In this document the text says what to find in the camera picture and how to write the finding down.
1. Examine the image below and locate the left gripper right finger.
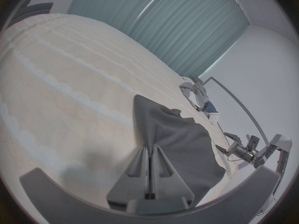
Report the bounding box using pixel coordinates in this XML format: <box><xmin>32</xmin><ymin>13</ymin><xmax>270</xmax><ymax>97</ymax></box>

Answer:
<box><xmin>150</xmin><ymin>146</ymin><xmax>195</xmax><ymax>206</ymax></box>

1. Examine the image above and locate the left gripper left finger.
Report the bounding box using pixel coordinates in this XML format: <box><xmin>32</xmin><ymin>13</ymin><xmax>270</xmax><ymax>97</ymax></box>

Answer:
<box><xmin>107</xmin><ymin>146</ymin><xmax>150</xmax><ymax>207</ymax></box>

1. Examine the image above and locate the black chest of drawers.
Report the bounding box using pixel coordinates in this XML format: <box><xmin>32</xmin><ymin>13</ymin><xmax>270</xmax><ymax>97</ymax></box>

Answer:
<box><xmin>10</xmin><ymin>0</ymin><xmax>54</xmax><ymax>24</ymax></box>

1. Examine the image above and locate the pile of clothes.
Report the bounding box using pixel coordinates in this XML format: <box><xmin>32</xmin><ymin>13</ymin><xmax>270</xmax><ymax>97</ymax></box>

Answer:
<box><xmin>179</xmin><ymin>82</ymin><xmax>220</xmax><ymax>125</ymax></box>

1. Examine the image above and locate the blue-green curtain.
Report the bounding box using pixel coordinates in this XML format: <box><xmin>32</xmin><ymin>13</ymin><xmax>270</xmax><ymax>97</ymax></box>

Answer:
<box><xmin>66</xmin><ymin>0</ymin><xmax>174</xmax><ymax>35</ymax></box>
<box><xmin>126</xmin><ymin>0</ymin><xmax>251</xmax><ymax>77</ymax></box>

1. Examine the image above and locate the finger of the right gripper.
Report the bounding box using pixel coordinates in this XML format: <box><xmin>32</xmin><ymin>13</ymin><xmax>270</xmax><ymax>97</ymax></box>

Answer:
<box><xmin>215</xmin><ymin>144</ymin><xmax>228</xmax><ymax>155</ymax></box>
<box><xmin>224</xmin><ymin>132</ymin><xmax>240</xmax><ymax>142</ymax></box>

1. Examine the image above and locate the black T-shirt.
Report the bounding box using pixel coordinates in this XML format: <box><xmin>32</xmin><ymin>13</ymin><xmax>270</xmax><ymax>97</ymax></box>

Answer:
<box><xmin>133</xmin><ymin>95</ymin><xmax>226</xmax><ymax>206</ymax></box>

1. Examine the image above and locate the grey bedside table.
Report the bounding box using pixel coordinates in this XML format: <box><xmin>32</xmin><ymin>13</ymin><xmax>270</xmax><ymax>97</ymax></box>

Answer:
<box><xmin>190</xmin><ymin>75</ymin><xmax>204</xmax><ymax>85</ymax></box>

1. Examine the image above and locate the bed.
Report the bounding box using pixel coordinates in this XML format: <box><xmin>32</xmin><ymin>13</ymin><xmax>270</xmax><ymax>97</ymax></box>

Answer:
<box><xmin>0</xmin><ymin>13</ymin><xmax>269</xmax><ymax>215</ymax></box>

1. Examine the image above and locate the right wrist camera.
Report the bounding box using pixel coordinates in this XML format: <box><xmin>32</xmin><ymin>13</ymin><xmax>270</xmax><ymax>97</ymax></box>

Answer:
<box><xmin>247</xmin><ymin>135</ymin><xmax>260</xmax><ymax>150</ymax></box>

